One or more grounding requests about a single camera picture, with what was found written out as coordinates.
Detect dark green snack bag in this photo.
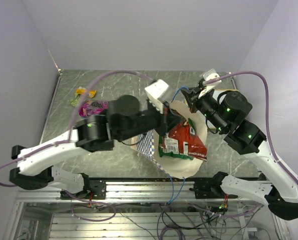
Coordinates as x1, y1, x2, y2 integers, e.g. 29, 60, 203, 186
158, 118, 196, 160

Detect checkered paper bag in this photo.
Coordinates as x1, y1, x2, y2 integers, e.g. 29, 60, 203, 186
131, 98, 207, 180

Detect red snack packet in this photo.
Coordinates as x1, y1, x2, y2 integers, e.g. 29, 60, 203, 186
159, 118, 207, 161

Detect magenta snack packet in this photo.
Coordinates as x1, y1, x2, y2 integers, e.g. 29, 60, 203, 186
79, 100, 109, 118

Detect yellow snack bar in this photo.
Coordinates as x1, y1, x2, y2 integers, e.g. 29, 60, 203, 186
75, 87, 97, 98

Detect green snack packet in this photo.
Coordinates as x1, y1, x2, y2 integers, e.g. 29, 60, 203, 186
69, 97, 80, 107

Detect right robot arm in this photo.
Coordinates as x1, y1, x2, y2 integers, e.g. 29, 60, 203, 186
181, 87, 298, 221

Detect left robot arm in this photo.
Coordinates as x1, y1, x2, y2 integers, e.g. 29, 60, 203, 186
9, 95, 184, 199

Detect white whiteboard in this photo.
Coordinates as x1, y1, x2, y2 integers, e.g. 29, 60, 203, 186
213, 89, 238, 100

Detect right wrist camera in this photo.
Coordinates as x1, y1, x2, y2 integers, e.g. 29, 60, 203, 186
198, 68, 221, 99

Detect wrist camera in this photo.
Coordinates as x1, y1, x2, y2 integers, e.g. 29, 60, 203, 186
145, 79, 170, 114
198, 68, 221, 99

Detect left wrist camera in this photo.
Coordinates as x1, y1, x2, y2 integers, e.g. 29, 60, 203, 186
145, 79, 170, 114

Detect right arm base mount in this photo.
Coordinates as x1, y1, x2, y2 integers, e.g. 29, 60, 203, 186
189, 180, 225, 199

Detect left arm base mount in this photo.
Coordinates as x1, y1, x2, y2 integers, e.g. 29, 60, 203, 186
72, 178, 107, 200

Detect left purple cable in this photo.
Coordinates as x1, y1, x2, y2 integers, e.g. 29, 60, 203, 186
0, 69, 156, 187

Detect loose wires under table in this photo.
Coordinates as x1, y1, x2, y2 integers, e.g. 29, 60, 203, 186
71, 191, 264, 240

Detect aluminium rail frame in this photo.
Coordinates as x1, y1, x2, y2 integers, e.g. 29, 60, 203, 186
3, 69, 289, 240

